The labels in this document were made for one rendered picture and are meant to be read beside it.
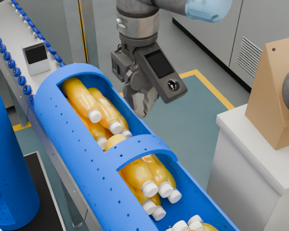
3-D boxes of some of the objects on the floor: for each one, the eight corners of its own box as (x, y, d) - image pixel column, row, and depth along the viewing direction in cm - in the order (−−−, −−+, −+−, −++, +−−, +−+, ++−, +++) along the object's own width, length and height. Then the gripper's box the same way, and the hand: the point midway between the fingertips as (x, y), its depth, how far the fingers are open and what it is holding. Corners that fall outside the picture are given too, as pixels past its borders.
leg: (27, 121, 274) (4, 54, 230) (29, 126, 270) (7, 58, 227) (19, 124, 272) (-4, 56, 228) (22, 129, 268) (-2, 61, 224)
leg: (80, 217, 214) (63, 151, 170) (84, 225, 210) (68, 159, 167) (71, 222, 212) (52, 156, 168) (75, 230, 208) (56, 164, 165)
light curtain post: (104, 145, 256) (70, -140, 138) (108, 150, 253) (77, -138, 134) (97, 148, 254) (56, -139, 136) (101, 153, 250) (62, -136, 132)
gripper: (144, 12, 69) (144, 94, 83) (103, 24, 65) (111, 108, 80) (169, 31, 63) (165, 115, 78) (126, 46, 60) (130, 131, 75)
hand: (144, 115), depth 76 cm, fingers closed
